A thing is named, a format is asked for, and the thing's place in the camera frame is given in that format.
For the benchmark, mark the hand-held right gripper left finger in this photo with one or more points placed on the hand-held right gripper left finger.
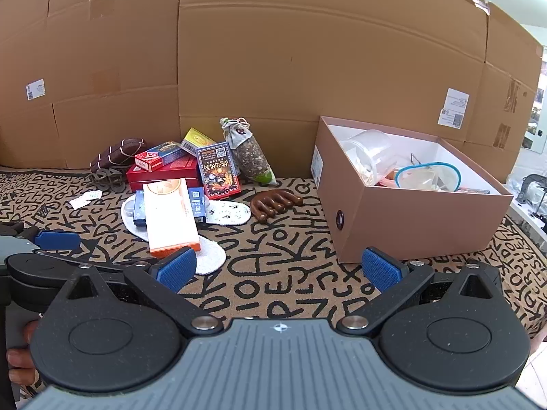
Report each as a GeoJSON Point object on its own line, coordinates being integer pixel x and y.
{"type": "Point", "coordinates": [175, 267]}

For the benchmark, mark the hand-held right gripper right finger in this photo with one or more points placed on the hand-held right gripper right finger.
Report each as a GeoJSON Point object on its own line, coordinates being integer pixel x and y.
{"type": "Point", "coordinates": [380, 267]}

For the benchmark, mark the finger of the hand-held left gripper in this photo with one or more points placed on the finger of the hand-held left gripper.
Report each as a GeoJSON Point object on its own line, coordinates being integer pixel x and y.
{"type": "Point", "coordinates": [98, 263]}
{"type": "Point", "coordinates": [57, 240]}

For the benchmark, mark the plain white insole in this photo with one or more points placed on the plain white insole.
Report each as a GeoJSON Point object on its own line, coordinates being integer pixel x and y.
{"type": "Point", "coordinates": [209, 259]}

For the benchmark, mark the small brown cardboard box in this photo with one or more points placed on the small brown cardboard box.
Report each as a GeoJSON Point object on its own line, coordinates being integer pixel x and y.
{"type": "Point", "coordinates": [406, 226]}

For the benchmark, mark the orange and white box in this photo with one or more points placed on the orange and white box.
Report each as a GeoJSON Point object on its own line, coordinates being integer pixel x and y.
{"type": "Point", "coordinates": [169, 218]}

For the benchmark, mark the small blue and white box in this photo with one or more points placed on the small blue and white box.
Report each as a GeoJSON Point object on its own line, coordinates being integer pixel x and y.
{"type": "Point", "coordinates": [197, 206]}

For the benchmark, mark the dark blue box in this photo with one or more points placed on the dark blue box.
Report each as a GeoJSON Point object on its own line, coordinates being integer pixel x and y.
{"type": "Point", "coordinates": [139, 211]}

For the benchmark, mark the patterned white insole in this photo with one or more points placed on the patterned white insole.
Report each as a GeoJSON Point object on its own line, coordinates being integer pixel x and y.
{"type": "Point", "coordinates": [228, 213]}

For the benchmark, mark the brown wooden massager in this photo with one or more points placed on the brown wooden massager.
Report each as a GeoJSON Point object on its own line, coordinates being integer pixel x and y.
{"type": "Point", "coordinates": [273, 205]}

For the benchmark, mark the person's left hand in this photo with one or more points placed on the person's left hand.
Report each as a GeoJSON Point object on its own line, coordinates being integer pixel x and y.
{"type": "Point", "coordinates": [19, 352]}

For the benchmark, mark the flat red box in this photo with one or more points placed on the flat red box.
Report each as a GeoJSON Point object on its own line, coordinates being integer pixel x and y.
{"type": "Point", "coordinates": [171, 171]}

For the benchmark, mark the clear bag with blue rim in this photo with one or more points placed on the clear bag with blue rim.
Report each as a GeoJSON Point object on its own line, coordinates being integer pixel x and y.
{"type": "Point", "coordinates": [423, 178]}

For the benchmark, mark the dark printed card box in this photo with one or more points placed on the dark printed card box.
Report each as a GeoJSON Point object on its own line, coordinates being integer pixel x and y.
{"type": "Point", "coordinates": [218, 174]}

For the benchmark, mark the letter printed blanket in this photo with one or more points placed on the letter printed blanket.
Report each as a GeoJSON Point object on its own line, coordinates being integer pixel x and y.
{"type": "Point", "coordinates": [277, 264]}

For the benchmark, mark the brown striped pouch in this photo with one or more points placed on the brown striped pouch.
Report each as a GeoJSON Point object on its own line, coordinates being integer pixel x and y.
{"type": "Point", "coordinates": [117, 153]}

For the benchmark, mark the red card box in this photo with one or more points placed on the red card box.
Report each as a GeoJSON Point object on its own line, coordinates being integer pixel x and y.
{"type": "Point", "coordinates": [147, 161]}

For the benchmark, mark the clear plastic jar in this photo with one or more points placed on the clear plastic jar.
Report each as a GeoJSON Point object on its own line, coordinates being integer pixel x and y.
{"type": "Point", "coordinates": [371, 150]}

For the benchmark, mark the blue card box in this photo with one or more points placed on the blue card box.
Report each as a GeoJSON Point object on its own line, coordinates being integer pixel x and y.
{"type": "Point", "coordinates": [169, 149]}

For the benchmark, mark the yellow-green small box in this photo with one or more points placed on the yellow-green small box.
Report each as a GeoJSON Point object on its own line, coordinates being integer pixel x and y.
{"type": "Point", "coordinates": [196, 139]}

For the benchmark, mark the white shipping label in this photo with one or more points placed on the white shipping label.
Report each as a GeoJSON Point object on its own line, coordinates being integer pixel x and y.
{"type": "Point", "coordinates": [35, 89]}
{"type": "Point", "coordinates": [454, 109]}

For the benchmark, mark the white side table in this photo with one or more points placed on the white side table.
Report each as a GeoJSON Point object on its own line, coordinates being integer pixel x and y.
{"type": "Point", "coordinates": [527, 226]}

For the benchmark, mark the cardboard backdrop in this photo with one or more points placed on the cardboard backdrop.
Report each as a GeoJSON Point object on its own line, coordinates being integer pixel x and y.
{"type": "Point", "coordinates": [299, 51]}

